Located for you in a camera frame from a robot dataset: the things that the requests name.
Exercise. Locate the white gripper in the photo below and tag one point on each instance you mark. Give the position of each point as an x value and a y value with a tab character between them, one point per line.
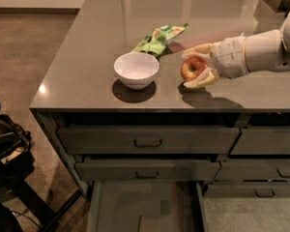
230	58

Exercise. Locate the red apple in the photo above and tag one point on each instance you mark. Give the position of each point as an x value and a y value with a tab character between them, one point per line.
192	68

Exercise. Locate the grey counter cabinet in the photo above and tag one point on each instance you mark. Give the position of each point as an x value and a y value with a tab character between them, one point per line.
81	87

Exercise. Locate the top right drawer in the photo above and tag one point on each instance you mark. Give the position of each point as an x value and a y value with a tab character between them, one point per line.
263	141

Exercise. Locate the top left drawer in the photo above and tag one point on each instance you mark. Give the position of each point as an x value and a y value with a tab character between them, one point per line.
147	139

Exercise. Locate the middle right drawer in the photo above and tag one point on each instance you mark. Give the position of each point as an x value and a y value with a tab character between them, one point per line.
254	169

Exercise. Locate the bottom right drawer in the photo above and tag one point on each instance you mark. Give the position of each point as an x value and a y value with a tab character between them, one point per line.
249	190

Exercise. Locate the middle left drawer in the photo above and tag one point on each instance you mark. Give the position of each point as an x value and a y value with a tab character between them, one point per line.
174	168

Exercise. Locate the open bottom left drawer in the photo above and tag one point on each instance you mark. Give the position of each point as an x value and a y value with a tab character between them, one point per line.
147	206

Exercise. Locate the green snack bag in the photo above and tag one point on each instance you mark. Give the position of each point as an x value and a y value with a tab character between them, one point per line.
159	39

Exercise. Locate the white bowl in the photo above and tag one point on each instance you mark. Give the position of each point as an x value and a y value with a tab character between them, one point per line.
136	70

